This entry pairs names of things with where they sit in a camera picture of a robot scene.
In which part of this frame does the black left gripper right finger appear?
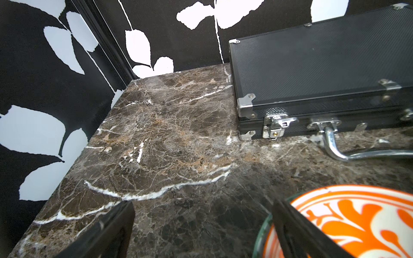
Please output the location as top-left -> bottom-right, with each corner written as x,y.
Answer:
272,199 -> 352,258

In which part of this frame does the orange leaf pattern bowl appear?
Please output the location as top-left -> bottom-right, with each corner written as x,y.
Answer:
261,184 -> 413,258

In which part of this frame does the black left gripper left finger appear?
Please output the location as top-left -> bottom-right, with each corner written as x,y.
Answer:
56,201 -> 135,258

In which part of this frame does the black carrying case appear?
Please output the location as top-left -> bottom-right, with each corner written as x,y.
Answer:
229,3 -> 413,161

